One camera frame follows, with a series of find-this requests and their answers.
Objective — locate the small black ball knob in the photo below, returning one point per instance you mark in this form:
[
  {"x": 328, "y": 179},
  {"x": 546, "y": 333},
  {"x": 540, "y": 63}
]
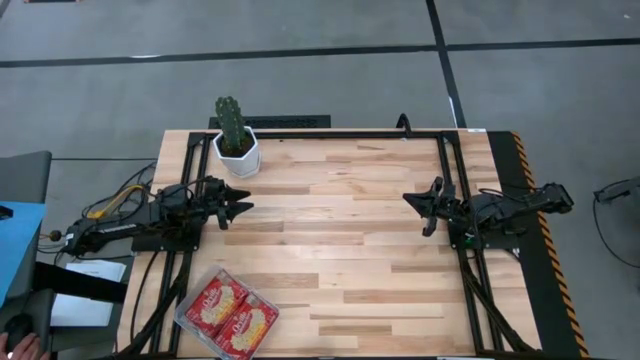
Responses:
[{"x": 55, "y": 235}]

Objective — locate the person's hand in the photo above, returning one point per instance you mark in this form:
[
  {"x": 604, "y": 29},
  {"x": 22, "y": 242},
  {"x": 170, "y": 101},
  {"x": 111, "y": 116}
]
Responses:
[{"x": 25, "y": 350}]

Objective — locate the black aluminium table frame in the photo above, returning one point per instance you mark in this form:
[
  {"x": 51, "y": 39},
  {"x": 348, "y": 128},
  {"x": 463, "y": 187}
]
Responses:
[{"x": 350, "y": 135}]

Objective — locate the black perforated panel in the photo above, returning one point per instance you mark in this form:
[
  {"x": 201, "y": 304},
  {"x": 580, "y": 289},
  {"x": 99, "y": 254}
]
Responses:
[{"x": 280, "y": 122}]

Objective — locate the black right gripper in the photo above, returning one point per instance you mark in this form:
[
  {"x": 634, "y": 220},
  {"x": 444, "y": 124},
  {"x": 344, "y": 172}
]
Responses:
[{"x": 457, "y": 210}]

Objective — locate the white hexagonal plant pot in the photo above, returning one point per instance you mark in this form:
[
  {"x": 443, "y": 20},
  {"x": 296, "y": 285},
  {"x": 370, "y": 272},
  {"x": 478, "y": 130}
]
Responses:
[{"x": 242, "y": 162}]

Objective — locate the black computer mouse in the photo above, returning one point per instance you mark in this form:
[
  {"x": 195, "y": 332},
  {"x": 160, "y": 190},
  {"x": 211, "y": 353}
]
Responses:
[{"x": 19, "y": 327}]

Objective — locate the blue panel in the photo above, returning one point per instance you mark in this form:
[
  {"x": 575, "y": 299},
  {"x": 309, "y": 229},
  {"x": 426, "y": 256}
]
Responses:
[{"x": 17, "y": 240}]

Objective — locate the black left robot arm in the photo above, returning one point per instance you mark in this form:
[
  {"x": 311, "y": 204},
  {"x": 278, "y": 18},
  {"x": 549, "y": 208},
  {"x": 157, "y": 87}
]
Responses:
[{"x": 115, "y": 230}]

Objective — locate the clear plastic tray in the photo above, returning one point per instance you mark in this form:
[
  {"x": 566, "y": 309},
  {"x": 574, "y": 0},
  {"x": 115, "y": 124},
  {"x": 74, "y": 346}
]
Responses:
[{"x": 185, "y": 325}]

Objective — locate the black hazard-striped edge strip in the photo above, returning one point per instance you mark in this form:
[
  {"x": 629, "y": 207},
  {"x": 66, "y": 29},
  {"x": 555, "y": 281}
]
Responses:
[{"x": 540, "y": 280}]

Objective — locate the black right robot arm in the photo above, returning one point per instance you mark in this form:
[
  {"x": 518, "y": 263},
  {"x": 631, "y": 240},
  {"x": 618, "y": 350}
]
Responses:
[{"x": 540, "y": 197}]

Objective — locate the grey floor device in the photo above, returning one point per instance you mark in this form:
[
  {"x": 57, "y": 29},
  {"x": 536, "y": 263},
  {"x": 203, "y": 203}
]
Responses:
[{"x": 620, "y": 190}]

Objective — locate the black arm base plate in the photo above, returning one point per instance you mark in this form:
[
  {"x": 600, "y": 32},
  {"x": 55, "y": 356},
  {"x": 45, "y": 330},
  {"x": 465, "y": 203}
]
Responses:
[
  {"x": 170, "y": 245},
  {"x": 500, "y": 242}
]

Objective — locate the green cactus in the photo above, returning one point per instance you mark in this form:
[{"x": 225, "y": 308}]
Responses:
[{"x": 230, "y": 120}]

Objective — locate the white paper sheets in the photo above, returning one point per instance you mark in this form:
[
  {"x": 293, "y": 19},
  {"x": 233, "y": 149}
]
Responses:
[{"x": 80, "y": 312}]

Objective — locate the small white tag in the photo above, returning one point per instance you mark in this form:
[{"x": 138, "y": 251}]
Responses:
[{"x": 476, "y": 130}]

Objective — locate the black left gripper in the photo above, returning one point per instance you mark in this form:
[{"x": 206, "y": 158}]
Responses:
[{"x": 210, "y": 197}]

